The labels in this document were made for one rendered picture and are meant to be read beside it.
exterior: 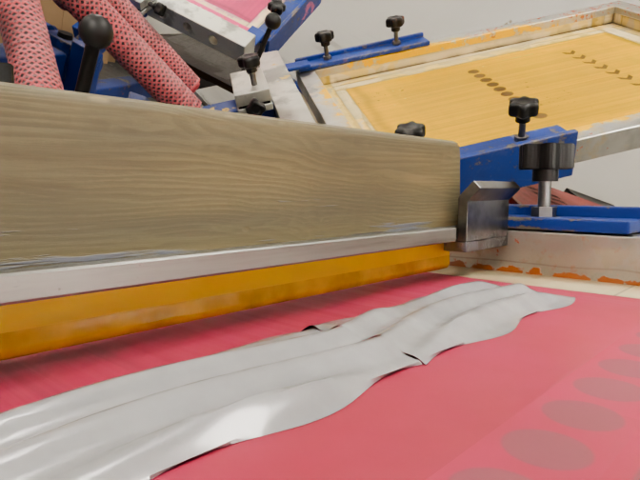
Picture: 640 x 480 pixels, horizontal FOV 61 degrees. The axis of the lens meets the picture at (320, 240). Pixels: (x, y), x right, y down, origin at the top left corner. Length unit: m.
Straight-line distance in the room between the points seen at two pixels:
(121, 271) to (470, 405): 0.13
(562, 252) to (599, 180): 1.81
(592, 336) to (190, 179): 0.20
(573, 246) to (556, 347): 0.20
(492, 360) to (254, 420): 0.11
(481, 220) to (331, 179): 0.16
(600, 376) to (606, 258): 0.23
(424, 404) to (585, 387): 0.06
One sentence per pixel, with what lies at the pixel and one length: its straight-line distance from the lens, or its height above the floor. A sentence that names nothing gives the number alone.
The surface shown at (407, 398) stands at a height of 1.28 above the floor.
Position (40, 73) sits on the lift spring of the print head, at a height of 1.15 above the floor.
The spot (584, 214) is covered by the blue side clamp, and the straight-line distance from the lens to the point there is 0.49.
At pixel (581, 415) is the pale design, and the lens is 0.19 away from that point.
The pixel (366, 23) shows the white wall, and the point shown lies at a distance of 2.89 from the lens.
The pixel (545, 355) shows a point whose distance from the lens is 0.25.
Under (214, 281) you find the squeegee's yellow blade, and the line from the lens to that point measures 0.27.
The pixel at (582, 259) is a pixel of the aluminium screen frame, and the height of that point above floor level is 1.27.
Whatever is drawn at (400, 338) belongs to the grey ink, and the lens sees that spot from 0.24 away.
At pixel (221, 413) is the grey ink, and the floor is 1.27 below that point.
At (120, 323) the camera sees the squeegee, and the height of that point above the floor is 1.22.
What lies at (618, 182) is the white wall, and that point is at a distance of 2.25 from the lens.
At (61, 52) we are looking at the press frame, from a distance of 1.23.
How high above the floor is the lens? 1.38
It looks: 26 degrees down
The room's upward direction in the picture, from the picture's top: 26 degrees clockwise
